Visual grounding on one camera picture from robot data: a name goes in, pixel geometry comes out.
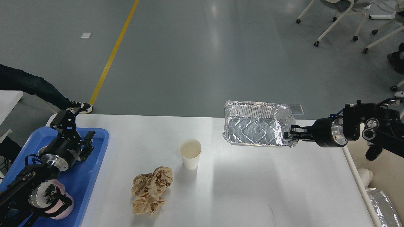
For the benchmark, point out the clear floor plate right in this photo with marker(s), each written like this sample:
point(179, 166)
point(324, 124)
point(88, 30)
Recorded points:
point(296, 109)

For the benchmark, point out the aluminium foil tray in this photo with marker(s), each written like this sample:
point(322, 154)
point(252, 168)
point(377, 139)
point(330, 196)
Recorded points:
point(258, 124)

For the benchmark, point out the small white side table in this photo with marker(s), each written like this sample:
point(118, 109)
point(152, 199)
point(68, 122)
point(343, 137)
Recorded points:
point(8, 100)

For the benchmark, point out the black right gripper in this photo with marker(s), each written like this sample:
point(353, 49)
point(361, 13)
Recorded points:
point(326, 132)

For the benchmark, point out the crumpled brown paper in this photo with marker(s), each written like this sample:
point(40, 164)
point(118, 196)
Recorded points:
point(148, 190)

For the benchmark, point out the pink plastic mug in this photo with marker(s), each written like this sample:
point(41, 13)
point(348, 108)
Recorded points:
point(60, 188)

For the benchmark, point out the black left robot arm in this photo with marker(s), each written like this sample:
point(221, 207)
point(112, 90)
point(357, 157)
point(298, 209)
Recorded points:
point(36, 192)

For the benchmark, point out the cream plastic bin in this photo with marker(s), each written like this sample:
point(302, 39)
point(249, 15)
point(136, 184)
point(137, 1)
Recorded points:
point(387, 169)

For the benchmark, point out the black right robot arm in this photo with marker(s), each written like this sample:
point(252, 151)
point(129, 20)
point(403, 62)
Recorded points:
point(376, 123)

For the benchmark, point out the blue plastic tray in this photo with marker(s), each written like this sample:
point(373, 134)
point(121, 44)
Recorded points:
point(78, 181)

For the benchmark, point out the person in beige sweater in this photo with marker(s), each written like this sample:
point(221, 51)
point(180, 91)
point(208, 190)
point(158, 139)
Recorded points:
point(19, 80)

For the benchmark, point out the foil tray inside bin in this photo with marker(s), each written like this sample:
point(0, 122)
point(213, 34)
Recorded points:
point(384, 208)

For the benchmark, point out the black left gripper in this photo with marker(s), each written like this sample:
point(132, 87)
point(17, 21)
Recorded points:
point(67, 148)

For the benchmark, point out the white sneaker with stripes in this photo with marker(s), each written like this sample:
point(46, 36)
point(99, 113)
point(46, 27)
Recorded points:
point(399, 94)

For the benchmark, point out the white paper cup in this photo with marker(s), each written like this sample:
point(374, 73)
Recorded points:
point(190, 151)

